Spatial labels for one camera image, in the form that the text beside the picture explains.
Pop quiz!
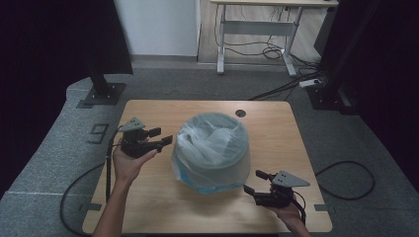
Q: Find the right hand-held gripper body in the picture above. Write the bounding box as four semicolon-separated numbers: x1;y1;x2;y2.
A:
254;170;311;209

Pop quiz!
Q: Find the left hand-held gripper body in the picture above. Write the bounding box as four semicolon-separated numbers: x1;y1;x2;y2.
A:
118;117;160;159

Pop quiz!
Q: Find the green plastic trash bin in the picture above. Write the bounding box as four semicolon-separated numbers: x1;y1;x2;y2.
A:
173;112;252;193

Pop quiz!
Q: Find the white blue-edged trash bag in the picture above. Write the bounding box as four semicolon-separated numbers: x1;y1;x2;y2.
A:
171;112;252;196

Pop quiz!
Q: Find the person's left hand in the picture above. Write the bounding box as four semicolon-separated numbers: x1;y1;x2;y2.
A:
112;144;159;188

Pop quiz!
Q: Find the person's right hand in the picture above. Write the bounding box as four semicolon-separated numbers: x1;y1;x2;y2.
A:
272;200;306;229

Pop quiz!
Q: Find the black metal stand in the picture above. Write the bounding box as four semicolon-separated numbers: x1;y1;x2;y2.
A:
305;0;383;116
76;62;127;109

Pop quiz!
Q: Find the white power strip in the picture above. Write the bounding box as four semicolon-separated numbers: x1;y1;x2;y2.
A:
298;78;322;89

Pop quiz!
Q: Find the black curtain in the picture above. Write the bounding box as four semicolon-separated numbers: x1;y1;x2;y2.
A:
0;0;134;198
314;0;419;182

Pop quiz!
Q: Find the white metal-legged desk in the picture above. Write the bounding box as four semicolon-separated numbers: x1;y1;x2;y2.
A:
209;0;340;77

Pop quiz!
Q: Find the right hand-held gripper cable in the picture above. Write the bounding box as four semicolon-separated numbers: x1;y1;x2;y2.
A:
290;190;307;225

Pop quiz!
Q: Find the hand-held gripper cable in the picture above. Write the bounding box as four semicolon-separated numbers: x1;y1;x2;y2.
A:
290;190;307;225
105;126;127;202

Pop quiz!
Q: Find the left hand-held gripper cable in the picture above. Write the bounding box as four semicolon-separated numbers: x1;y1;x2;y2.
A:
105;126;127;202

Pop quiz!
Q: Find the black floor cable loop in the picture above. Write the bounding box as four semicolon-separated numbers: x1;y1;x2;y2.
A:
59;162;106;237
314;160;376;201

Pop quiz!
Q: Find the tangle of black cables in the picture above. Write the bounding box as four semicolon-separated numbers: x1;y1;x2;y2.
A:
213;4;327;102

